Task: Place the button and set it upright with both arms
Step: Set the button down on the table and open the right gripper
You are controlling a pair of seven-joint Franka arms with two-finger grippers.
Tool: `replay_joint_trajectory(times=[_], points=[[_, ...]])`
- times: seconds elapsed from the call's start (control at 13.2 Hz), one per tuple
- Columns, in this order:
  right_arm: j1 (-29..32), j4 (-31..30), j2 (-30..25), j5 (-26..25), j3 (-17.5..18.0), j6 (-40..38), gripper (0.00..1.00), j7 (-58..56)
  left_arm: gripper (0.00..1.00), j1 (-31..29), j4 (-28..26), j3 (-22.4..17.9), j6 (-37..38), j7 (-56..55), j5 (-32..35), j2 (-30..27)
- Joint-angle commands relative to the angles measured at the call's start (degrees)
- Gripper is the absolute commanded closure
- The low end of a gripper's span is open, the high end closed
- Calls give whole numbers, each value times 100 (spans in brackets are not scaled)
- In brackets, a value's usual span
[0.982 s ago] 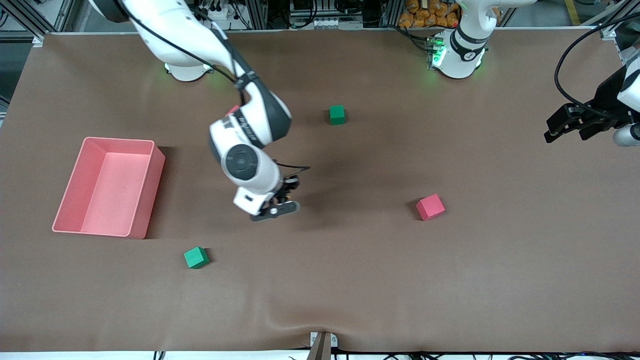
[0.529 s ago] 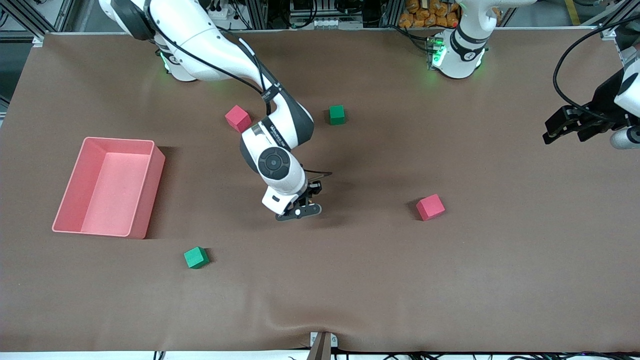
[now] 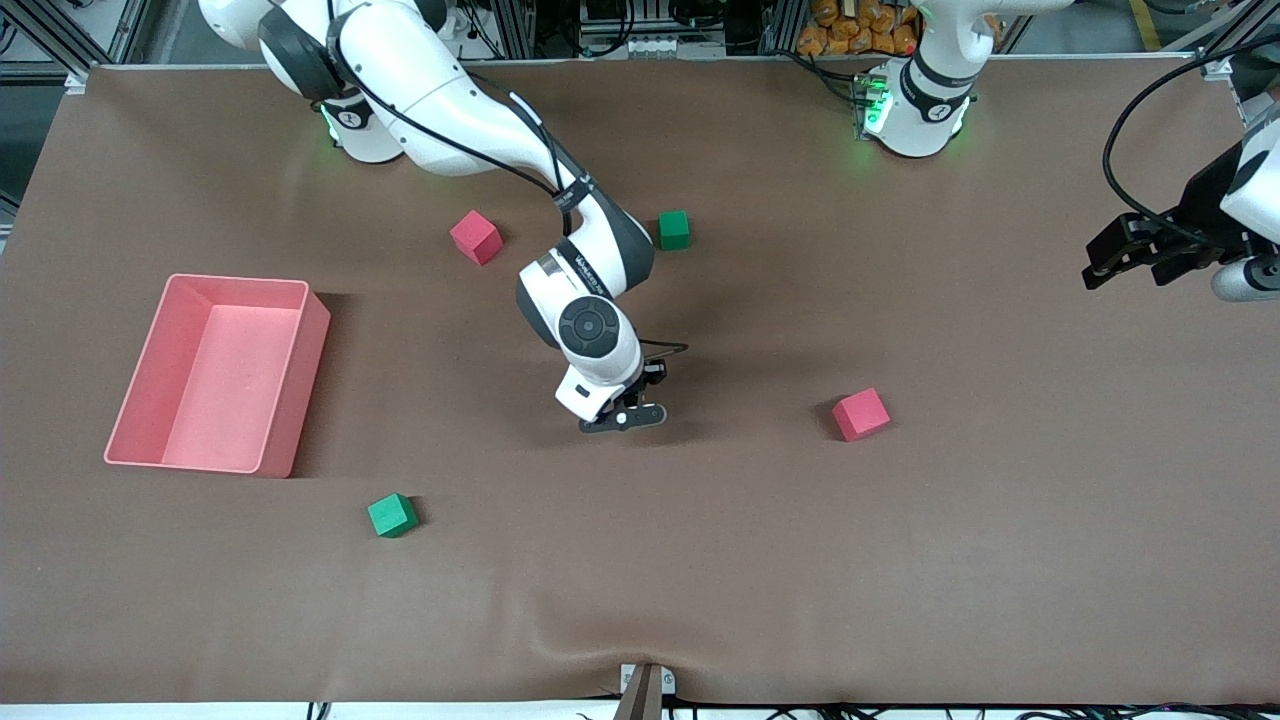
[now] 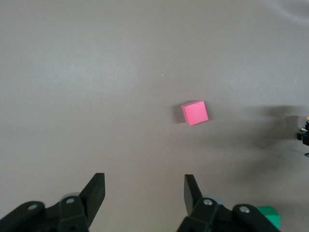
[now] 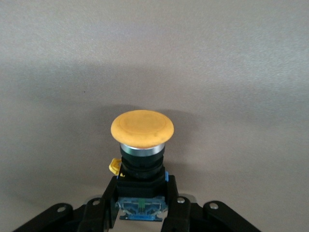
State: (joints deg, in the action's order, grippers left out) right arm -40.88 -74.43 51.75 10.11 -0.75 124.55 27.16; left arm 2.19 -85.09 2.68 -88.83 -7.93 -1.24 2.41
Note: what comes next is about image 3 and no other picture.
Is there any orange packets pile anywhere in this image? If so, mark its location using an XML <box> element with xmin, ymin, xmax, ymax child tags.
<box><xmin>797</xmin><ymin>0</ymin><xmax>921</xmax><ymax>57</ymax></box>

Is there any pink plastic bin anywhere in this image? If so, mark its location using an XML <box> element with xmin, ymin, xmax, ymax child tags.
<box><xmin>104</xmin><ymin>273</ymin><xmax>332</xmax><ymax>479</ymax></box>

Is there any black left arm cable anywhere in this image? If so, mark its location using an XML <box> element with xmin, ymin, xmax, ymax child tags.
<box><xmin>1102</xmin><ymin>55</ymin><xmax>1280</xmax><ymax>251</ymax></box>

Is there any white terminal block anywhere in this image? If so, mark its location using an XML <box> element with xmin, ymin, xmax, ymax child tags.
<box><xmin>622</xmin><ymin>35</ymin><xmax>728</xmax><ymax>59</ymax></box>

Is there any brown camera support pole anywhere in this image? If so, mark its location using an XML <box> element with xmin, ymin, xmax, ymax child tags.
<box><xmin>612</xmin><ymin>665</ymin><xmax>663</xmax><ymax>720</ymax></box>

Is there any pink foam cube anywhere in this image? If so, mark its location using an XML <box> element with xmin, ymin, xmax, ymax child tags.
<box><xmin>831</xmin><ymin>388</ymin><xmax>892</xmax><ymax>443</ymax></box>
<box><xmin>449</xmin><ymin>210</ymin><xmax>504</xmax><ymax>267</ymax></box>

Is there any aluminium frame post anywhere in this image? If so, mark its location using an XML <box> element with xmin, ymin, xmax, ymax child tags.
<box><xmin>490</xmin><ymin>0</ymin><xmax>536</xmax><ymax>59</ymax></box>
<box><xmin>765</xmin><ymin>0</ymin><xmax>801</xmax><ymax>56</ymax></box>

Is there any brown table mat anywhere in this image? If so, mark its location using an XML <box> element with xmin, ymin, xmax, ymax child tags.
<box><xmin>0</xmin><ymin>55</ymin><xmax>1280</xmax><ymax>706</ymax></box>

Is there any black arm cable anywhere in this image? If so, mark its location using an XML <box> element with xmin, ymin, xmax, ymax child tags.
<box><xmin>1102</xmin><ymin>55</ymin><xmax>1280</xmax><ymax>251</ymax></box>
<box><xmin>325</xmin><ymin>0</ymin><xmax>691</xmax><ymax>367</ymax></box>

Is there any silver mount bracket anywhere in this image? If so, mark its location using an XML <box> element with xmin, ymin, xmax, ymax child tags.
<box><xmin>619</xmin><ymin>663</ymin><xmax>677</xmax><ymax>696</ymax></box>

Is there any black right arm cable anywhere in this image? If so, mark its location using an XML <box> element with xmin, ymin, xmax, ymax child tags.
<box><xmin>325</xmin><ymin>0</ymin><xmax>691</xmax><ymax>367</ymax></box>

